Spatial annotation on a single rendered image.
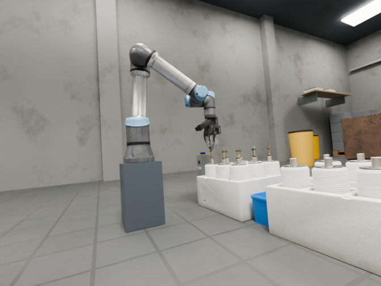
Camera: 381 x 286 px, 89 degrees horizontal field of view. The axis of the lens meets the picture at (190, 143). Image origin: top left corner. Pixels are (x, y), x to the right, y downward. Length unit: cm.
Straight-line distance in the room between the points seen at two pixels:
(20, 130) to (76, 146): 72
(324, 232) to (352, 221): 9
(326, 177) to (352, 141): 248
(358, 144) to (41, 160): 426
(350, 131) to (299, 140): 68
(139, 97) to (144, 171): 44
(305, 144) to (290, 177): 272
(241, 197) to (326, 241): 36
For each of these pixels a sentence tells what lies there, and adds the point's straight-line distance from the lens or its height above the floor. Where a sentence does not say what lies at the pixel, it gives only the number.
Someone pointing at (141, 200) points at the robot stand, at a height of 13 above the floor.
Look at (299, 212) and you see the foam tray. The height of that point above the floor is 11.
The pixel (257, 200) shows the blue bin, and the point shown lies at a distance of 93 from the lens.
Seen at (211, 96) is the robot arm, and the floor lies 67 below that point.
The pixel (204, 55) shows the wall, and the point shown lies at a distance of 451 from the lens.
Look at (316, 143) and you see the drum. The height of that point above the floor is 36.
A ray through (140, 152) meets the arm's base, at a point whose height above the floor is 35.
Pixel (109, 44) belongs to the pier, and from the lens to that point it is 376.
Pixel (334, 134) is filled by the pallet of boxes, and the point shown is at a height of 60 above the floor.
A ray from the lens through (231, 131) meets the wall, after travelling 433.
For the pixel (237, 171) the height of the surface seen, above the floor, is 22.
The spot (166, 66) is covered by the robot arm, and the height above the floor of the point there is 79.
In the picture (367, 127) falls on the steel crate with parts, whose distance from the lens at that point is 316.
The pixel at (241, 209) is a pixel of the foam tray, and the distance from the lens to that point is 95.
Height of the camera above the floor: 32
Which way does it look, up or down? 3 degrees up
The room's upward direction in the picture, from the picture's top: 4 degrees counter-clockwise
